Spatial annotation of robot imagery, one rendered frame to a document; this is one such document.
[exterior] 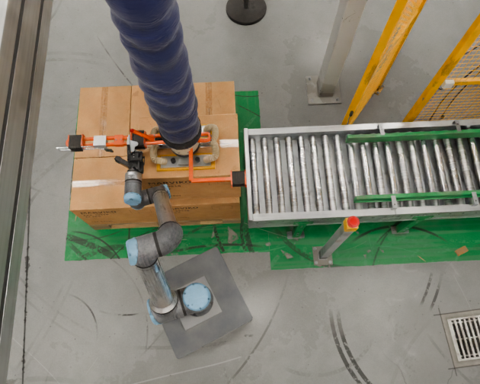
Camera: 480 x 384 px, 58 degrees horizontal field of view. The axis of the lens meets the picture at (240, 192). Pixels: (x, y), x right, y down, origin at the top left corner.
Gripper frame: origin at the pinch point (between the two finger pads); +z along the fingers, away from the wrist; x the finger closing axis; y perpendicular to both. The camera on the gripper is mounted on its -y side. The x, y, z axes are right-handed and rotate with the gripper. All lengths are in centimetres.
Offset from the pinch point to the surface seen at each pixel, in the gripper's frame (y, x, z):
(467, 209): 215, -65, -30
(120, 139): -5.5, 1.5, -0.1
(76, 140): -29.9, 2.2, 0.3
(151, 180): 8.3, -16.8, -18.4
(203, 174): 39.3, -13.0, -17.0
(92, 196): -44, -70, -7
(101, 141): -16.1, 1.4, -0.5
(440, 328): 207, -125, -106
